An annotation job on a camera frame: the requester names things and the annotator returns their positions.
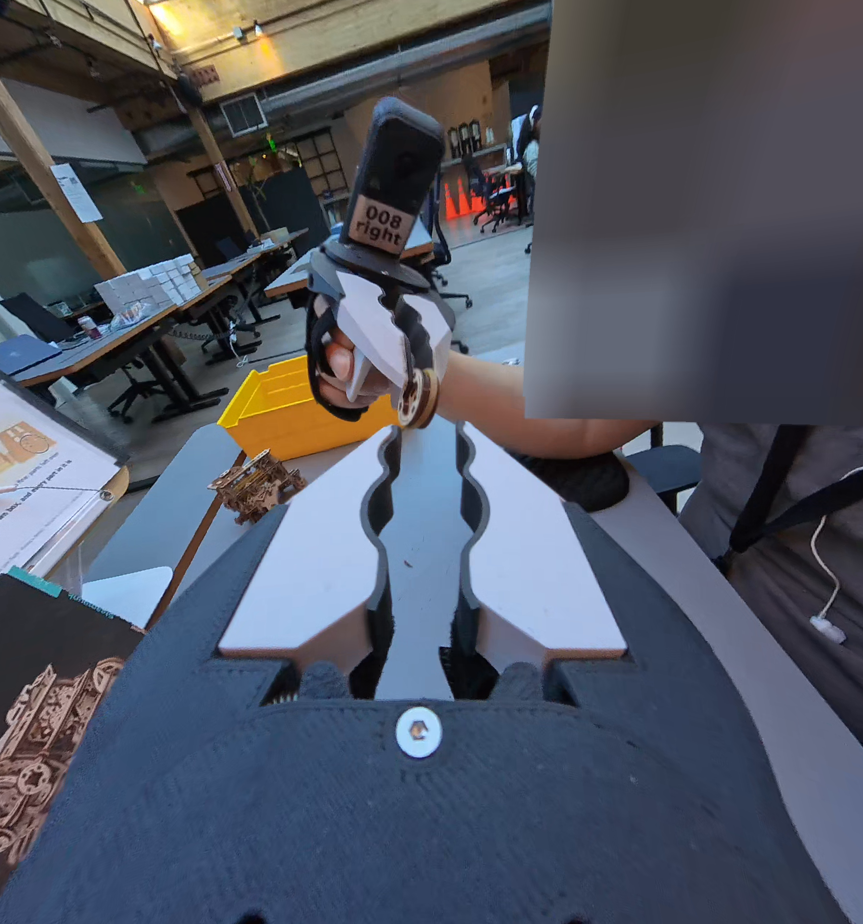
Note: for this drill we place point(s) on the printed instruction sheet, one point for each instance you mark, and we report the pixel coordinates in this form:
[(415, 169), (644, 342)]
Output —
[(20, 469)]

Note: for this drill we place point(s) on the grey desk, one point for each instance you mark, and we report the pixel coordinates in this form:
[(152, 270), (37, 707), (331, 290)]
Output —
[(171, 491)]

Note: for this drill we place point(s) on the wooden mechanical model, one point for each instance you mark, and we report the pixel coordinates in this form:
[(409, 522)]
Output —
[(258, 487)]

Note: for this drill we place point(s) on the paper notice on post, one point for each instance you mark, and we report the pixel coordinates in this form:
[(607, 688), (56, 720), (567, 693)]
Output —
[(77, 193)]

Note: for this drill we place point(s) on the black office chair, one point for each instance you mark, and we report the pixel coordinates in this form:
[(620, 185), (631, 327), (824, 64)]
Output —
[(34, 317)]

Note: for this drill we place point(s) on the black wrist rest pad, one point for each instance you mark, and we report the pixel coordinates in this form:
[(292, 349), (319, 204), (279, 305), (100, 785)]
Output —
[(583, 480)]

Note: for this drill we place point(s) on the closed grey laptop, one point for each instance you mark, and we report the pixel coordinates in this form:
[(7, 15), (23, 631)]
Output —
[(16, 354)]

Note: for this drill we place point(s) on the white flat plastic piece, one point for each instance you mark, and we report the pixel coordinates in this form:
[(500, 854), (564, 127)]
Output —
[(132, 595)]

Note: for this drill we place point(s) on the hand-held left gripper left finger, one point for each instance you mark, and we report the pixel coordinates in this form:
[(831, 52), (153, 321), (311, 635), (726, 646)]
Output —
[(308, 577)]

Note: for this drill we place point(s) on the orange traffic cone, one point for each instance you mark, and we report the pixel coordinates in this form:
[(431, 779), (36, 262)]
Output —
[(449, 203), (465, 198), (480, 202)]

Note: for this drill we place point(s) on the ceiling air vent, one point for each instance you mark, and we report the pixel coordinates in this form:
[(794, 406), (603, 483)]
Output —
[(243, 114)]

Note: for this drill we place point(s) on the potted plant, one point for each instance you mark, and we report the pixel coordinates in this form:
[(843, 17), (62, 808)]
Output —
[(258, 188)]

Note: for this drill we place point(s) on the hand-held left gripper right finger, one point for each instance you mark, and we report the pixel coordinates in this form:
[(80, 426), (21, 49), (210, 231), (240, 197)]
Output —
[(547, 577)]

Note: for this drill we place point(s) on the yellow plastic bin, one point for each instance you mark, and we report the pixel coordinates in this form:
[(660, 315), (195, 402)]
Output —
[(287, 419)]

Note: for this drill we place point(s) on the stack of white boxes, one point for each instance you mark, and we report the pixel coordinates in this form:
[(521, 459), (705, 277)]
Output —
[(150, 281)]

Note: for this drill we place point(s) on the person's right forearm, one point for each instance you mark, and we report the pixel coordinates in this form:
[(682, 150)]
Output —
[(489, 404)]

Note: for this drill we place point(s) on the person's torso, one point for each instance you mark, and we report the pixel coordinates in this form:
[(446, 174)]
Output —
[(763, 613)]

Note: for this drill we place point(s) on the black puzzle box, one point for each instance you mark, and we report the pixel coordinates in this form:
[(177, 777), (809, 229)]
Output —
[(34, 686)]

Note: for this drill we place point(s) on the person's right hand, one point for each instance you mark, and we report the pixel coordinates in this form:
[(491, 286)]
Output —
[(341, 361)]

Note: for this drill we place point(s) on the small wooden gear assembly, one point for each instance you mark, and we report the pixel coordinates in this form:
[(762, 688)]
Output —
[(415, 397)]

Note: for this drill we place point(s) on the wooden support post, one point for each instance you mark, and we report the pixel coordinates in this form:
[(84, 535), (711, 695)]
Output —
[(34, 159)]

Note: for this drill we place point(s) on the wooden document board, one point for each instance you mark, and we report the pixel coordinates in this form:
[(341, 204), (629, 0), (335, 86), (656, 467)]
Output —
[(121, 480)]

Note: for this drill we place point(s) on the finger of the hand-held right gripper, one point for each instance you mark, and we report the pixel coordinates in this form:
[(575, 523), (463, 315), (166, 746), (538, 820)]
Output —
[(370, 325), (437, 339)]

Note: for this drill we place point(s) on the wood-edged office desk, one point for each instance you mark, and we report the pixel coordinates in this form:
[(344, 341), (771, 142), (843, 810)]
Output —
[(113, 346)]

